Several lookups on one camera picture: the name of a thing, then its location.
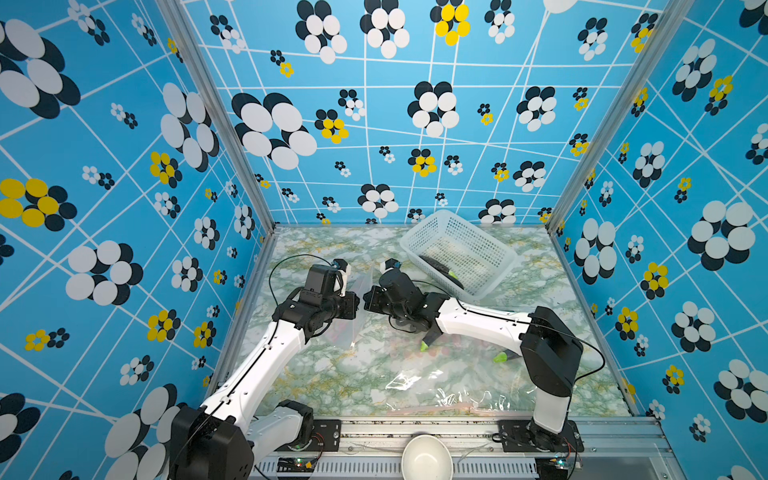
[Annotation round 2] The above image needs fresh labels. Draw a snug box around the eggplant with green stem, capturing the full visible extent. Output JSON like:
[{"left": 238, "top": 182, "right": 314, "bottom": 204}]
[{"left": 493, "top": 349, "right": 521, "bottom": 363}]

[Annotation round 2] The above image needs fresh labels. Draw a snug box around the clear pink-dotted zip bag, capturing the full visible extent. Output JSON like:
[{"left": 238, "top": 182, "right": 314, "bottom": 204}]
[{"left": 453, "top": 335, "right": 539, "bottom": 412}]

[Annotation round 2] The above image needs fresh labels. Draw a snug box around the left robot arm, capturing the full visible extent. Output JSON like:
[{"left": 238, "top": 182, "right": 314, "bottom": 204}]
[{"left": 168, "top": 259, "right": 360, "bottom": 479}]

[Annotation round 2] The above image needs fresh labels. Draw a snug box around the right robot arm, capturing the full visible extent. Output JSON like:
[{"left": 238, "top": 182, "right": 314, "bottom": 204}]
[{"left": 363, "top": 268, "right": 583, "bottom": 452}]

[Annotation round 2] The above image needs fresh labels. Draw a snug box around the white plastic basket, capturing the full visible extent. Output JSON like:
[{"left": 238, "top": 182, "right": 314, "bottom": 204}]
[{"left": 400, "top": 210, "right": 521, "bottom": 302}]

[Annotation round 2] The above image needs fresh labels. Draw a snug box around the white bowl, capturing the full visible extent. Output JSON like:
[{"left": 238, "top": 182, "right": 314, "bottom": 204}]
[{"left": 401, "top": 435, "right": 454, "bottom": 480}]

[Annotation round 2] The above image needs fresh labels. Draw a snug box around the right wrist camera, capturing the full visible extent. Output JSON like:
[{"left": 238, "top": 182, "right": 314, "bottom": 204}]
[{"left": 380, "top": 258, "right": 402, "bottom": 274}]

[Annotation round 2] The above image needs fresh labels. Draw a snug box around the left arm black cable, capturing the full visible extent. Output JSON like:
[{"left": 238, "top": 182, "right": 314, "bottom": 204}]
[{"left": 267, "top": 253, "right": 334, "bottom": 313}]

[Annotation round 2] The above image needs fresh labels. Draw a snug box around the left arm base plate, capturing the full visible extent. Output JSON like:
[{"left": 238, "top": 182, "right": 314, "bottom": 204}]
[{"left": 276, "top": 419, "right": 342, "bottom": 453}]

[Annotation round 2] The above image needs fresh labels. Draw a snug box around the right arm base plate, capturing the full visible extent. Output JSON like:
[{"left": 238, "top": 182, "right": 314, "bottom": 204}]
[{"left": 491, "top": 419, "right": 584, "bottom": 453}]

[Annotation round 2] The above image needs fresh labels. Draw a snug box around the aluminium front rail frame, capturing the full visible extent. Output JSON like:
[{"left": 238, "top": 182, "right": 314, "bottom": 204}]
[{"left": 161, "top": 415, "right": 685, "bottom": 480}]

